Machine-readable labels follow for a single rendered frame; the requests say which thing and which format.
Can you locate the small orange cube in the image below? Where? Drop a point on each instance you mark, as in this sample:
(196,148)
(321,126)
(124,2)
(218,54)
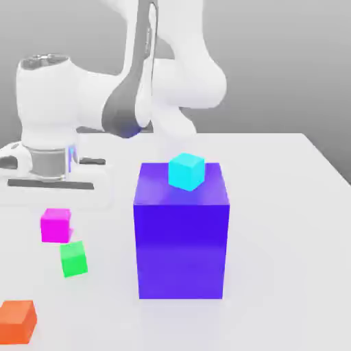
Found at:
(13,323)

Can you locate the small magenta cube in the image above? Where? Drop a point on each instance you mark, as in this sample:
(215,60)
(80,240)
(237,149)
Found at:
(54,227)

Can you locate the small cyan cube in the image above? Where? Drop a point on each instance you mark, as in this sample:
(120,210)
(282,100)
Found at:
(185,172)

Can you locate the large purple box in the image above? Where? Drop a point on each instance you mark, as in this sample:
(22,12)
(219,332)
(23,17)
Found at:
(181,246)

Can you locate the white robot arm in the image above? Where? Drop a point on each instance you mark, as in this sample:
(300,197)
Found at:
(170,82)

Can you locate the small green cube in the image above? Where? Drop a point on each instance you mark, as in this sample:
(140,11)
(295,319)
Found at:
(73,260)

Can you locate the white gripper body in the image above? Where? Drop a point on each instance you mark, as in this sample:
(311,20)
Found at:
(54,196)

